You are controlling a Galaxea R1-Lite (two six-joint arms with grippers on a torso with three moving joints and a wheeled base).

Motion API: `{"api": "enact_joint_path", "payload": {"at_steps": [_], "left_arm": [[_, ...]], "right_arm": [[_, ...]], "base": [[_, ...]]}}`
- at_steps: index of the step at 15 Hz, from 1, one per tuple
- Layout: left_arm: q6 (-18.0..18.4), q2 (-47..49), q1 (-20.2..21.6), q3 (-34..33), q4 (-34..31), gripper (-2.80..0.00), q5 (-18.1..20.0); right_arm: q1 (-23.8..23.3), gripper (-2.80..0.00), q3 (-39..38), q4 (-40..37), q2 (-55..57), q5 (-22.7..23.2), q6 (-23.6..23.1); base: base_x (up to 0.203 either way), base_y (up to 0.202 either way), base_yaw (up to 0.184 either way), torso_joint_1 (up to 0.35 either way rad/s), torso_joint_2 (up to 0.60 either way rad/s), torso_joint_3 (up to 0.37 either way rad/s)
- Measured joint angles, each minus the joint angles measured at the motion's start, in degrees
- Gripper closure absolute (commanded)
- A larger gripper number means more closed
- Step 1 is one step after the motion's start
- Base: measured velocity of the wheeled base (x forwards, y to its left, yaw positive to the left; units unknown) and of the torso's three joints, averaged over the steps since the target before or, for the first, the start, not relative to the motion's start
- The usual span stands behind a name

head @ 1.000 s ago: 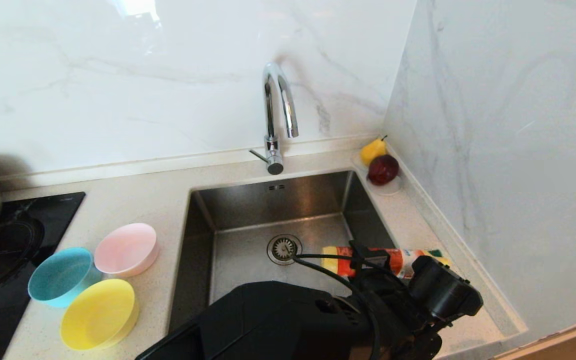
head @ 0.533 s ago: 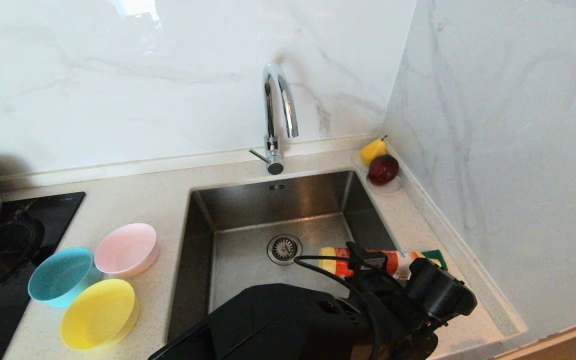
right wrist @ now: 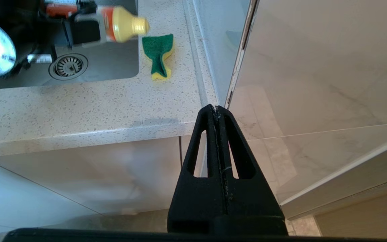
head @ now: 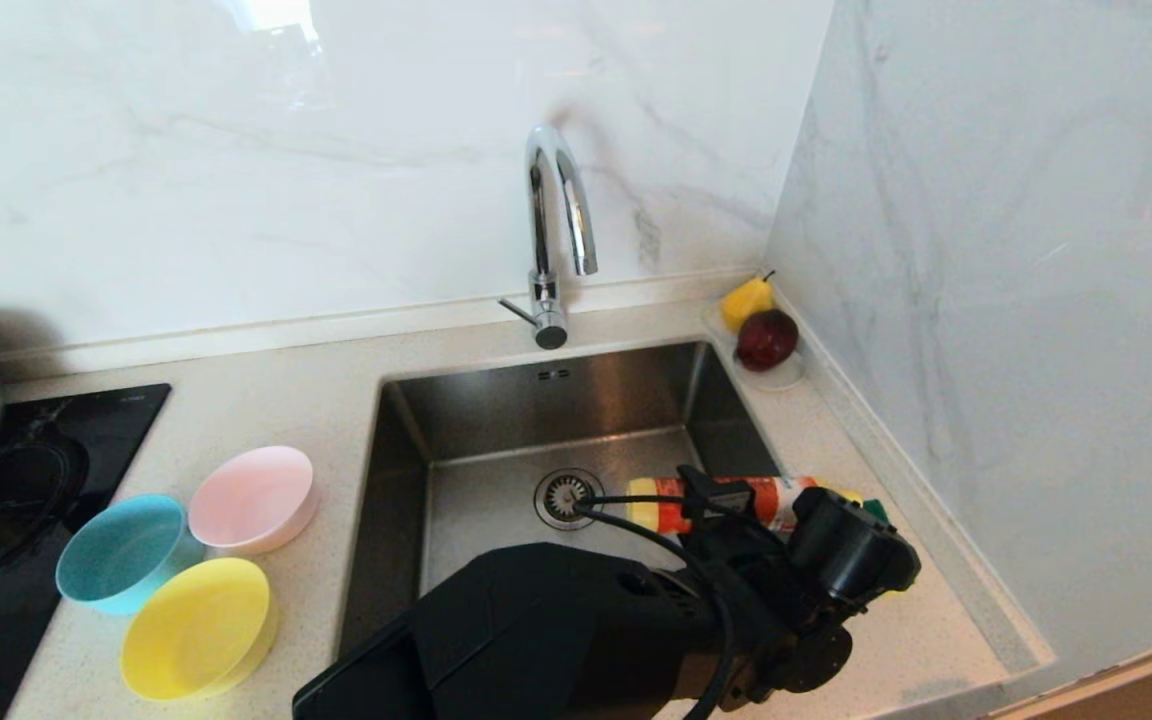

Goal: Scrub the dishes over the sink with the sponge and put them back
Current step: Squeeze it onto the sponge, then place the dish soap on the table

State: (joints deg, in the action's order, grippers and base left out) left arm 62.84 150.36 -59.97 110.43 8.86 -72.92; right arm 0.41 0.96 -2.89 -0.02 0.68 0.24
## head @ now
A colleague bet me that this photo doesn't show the orange dish soap bottle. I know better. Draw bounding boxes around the orange dish soap bottle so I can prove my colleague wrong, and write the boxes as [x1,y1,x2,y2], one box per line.
[626,475,862,536]

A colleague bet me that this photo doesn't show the chrome gooseneck faucet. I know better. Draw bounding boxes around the chrome gooseneck faucet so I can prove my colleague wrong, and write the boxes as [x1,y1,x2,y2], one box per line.
[497,124,600,351]

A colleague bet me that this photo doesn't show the green and yellow sponge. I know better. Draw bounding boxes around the green and yellow sponge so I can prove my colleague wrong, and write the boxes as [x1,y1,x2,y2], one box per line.
[861,498,915,595]

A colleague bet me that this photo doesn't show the metal sink drain strainer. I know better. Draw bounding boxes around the metal sink drain strainer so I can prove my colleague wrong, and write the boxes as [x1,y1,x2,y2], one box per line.
[533,468,606,531]

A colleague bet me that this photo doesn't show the stainless steel sink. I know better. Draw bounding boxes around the stainless steel sink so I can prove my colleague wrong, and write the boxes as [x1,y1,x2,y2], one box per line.
[333,340,845,696]

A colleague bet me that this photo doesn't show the small white dish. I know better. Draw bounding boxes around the small white dish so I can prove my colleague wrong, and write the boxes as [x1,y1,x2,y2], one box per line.
[703,298,806,392]

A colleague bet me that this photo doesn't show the red apple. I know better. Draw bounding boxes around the red apple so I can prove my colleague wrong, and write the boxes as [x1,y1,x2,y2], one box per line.
[735,308,799,373]

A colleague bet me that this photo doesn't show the yellow pear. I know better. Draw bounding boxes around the yellow pear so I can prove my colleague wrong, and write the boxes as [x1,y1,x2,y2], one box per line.
[719,270,777,333]

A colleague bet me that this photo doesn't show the pink plastic bowl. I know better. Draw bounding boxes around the pink plastic bowl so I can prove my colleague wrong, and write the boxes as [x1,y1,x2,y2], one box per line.
[188,445,319,557]

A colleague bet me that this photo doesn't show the yellow plastic bowl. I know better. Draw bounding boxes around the yellow plastic bowl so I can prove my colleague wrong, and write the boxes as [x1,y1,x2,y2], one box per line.
[121,557,280,702]

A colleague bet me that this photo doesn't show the blue plastic bowl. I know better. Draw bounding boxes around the blue plastic bowl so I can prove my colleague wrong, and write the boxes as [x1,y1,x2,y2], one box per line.
[56,494,205,615]

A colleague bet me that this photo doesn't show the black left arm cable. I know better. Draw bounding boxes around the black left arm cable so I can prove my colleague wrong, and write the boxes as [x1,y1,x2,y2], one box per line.
[574,493,737,720]

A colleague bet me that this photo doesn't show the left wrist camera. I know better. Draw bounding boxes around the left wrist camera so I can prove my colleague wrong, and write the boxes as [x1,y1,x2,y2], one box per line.
[789,487,922,603]

